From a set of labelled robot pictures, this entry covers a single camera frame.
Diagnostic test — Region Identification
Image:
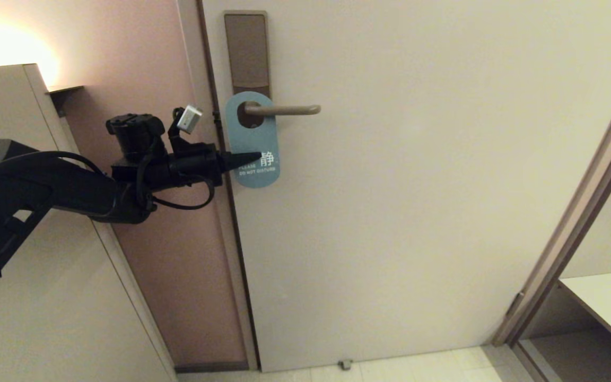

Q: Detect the blue do-not-disturb door hanger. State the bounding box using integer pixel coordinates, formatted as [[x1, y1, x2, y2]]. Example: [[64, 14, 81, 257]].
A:
[[225, 91, 281, 188]]

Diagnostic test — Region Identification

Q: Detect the brown door lock plate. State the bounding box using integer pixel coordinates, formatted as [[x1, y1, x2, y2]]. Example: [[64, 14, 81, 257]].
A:
[[224, 11, 272, 129]]

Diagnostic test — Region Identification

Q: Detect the white room door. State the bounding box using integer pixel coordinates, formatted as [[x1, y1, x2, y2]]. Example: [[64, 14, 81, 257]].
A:
[[202, 0, 611, 374]]

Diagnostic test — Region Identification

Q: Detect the beige cabinet panel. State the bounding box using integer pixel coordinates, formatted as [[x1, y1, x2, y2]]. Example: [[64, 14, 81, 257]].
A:
[[0, 64, 179, 382]]

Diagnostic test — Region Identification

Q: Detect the brown skirting board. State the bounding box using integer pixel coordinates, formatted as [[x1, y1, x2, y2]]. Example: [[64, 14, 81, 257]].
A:
[[174, 362, 249, 375]]

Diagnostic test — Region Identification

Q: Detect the closet base board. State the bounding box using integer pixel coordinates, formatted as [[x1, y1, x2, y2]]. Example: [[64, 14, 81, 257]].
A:
[[515, 329, 611, 382]]

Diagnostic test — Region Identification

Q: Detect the black left camera bracket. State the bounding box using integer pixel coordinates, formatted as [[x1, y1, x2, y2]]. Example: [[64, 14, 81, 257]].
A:
[[168, 108, 216, 155]]

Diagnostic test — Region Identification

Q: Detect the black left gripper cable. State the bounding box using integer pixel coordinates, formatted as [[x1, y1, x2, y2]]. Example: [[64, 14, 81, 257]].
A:
[[141, 154, 216, 210]]

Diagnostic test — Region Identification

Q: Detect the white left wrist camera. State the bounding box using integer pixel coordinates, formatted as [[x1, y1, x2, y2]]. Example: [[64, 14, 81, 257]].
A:
[[177, 105, 203, 133]]

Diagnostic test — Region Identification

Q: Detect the metal door handle lever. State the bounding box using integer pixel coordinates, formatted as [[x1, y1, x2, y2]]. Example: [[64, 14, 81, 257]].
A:
[[244, 105, 321, 116]]

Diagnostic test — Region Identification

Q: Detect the dark brown wall ledge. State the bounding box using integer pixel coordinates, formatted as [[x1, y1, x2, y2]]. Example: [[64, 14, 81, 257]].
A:
[[46, 85, 84, 116]]

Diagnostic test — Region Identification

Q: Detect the small closet frame bracket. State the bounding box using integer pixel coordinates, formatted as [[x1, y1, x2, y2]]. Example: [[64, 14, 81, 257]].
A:
[[507, 291, 525, 319]]

